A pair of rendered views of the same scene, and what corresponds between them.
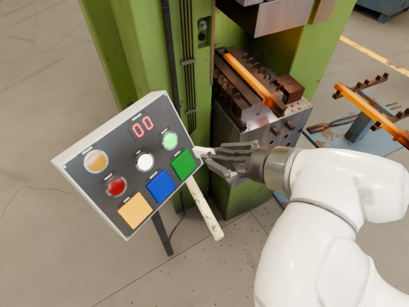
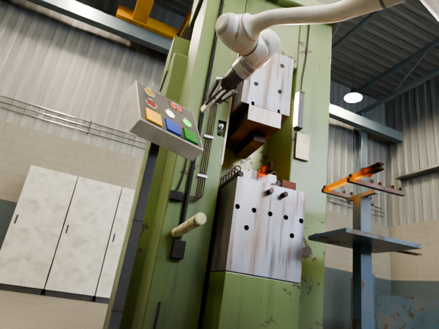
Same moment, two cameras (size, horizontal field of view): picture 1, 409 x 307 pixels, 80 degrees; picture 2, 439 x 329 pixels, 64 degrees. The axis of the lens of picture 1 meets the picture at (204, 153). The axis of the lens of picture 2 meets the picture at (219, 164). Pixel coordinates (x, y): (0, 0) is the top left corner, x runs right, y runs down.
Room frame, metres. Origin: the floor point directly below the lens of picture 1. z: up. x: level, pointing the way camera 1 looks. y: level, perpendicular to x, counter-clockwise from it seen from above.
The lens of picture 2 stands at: (-0.94, -0.33, 0.35)
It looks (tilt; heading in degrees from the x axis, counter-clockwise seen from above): 21 degrees up; 10
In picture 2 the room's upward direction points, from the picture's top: 9 degrees clockwise
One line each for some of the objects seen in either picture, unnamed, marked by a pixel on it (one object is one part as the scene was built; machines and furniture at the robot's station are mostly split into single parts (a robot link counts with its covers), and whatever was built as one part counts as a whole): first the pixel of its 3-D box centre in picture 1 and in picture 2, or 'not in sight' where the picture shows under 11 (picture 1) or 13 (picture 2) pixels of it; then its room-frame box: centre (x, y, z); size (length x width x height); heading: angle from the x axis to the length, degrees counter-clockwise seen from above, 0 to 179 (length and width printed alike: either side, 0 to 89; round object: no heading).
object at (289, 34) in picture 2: not in sight; (258, 49); (1.11, -0.12, 2.06); 0.44 x 0.41 x 0.47; 26
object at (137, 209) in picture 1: (135, 210); (153, 117); (0.29, 0.19, 1.01); 0.07 x 0.05 x 0.07; 141
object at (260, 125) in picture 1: (238, 116); (245, 235); (0.99, -0.19, 0.69); 0.56 x 0.38 x 0.45; 26
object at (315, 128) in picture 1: (356, 117); (368, 245); (0.96, -0.82, 0.71); 0.60 x 0.04 x 0.01; 110
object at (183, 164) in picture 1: (183, 164); (189, 136); (0.44, 0.07, 1.01); 0.07 x 0.05 x 0.07; 141
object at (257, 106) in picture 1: (236, 79); (243, 187); (0.95, -0.15, 0.96); 0.42 x 0.20 x 0.09; 26
